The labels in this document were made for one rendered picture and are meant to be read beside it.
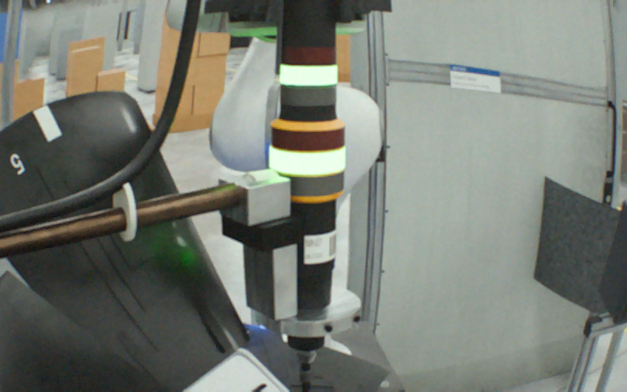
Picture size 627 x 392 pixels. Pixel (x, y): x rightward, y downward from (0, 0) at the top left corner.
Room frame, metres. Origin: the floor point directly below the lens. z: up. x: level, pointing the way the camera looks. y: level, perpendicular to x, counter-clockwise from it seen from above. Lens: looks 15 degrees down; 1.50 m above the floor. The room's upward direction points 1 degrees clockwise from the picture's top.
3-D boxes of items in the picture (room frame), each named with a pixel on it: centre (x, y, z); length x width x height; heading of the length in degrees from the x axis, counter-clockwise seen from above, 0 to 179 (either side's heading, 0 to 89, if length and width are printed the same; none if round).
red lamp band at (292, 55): (0.47, 0.00, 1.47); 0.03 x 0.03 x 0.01
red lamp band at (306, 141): (0.47, 0.00, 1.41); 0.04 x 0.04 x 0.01
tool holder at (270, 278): (0.46, 0.01, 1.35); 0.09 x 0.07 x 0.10; 132
